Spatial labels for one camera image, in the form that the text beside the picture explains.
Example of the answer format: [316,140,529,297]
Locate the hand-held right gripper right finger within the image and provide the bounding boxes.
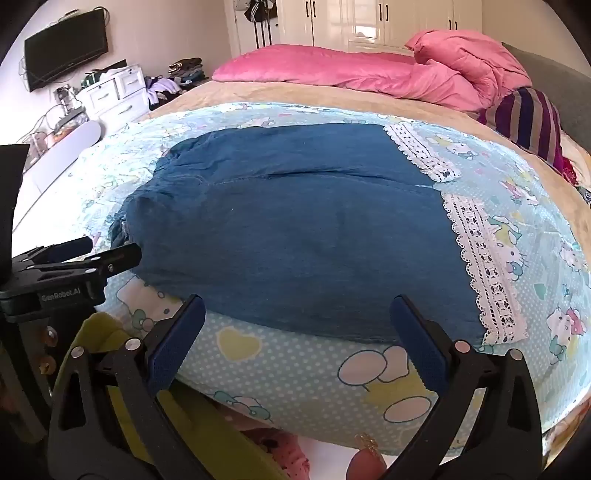
[379,294,544,480]

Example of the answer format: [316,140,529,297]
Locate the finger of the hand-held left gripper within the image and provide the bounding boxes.
[13,236,93,269]
[28,243,142,283]

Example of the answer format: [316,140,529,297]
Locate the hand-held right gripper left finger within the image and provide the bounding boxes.
[46,294,218,480]

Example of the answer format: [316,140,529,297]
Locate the blue denim pants lace trim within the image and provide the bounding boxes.
[108,122,529,347]

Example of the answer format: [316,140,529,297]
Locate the white rounded board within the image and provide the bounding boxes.
[22,121,102,197]

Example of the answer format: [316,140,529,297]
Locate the yellow-green garment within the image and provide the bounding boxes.
[60,311,287,480]

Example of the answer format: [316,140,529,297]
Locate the cartoon printed light blue blanket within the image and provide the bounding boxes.
[60,102,591,455]

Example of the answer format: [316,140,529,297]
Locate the white drawer cabinet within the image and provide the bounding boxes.
[76,66,151,122]

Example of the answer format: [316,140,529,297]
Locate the purple clothes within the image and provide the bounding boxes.
[145,76,182,105]

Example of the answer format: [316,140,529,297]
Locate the pile of dark clothes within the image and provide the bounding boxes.
[168,57,209,86]

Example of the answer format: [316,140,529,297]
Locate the red patterned cloth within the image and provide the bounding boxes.
[560,131,591,186]

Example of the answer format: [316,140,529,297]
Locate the purple striped cloth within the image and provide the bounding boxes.
[478,87,565,168]

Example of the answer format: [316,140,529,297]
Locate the pink duvet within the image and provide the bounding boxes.
[212,30,533,112]

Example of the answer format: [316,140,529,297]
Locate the grey headboard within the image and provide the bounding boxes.
[501,42,591,155]

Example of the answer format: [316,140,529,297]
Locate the white wardrobe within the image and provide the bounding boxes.
[235,0,484,57]

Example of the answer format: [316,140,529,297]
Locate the black wall television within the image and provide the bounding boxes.
[24,9,110,93]

